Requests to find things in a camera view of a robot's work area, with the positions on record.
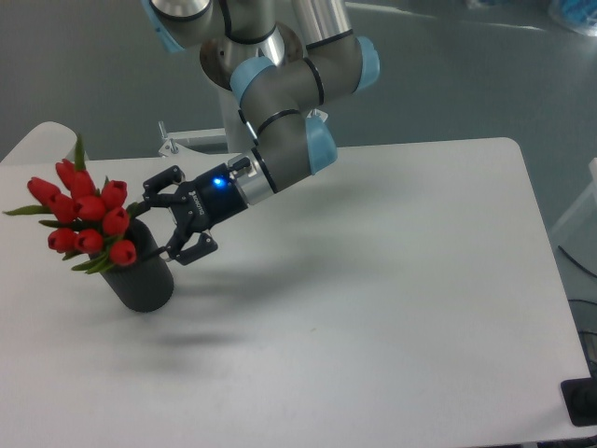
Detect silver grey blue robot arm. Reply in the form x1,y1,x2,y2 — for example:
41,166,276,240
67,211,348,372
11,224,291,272
143,1,380,265

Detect red tulip bouquet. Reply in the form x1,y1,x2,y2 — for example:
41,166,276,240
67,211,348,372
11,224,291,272
5,135,141,274

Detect black cable on floor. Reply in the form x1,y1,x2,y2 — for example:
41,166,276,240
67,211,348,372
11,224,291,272
557,245,597,277

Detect white rounded side table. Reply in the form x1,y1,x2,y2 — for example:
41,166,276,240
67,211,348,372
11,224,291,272
1,121,77,165

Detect blue plastic bag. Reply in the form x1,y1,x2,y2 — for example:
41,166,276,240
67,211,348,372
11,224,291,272
548,0,596,37

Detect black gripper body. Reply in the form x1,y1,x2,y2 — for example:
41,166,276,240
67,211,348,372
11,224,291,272
170,163,248,238

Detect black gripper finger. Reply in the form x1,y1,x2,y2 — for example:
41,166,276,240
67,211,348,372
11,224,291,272
136,165,188,216
145,231,218,265

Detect black ribbed cylindrical vase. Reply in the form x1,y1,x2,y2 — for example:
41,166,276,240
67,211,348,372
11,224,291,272
101,219,174,313

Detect black device at table corner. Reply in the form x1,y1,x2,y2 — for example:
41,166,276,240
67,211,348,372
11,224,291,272
561,377,596,427

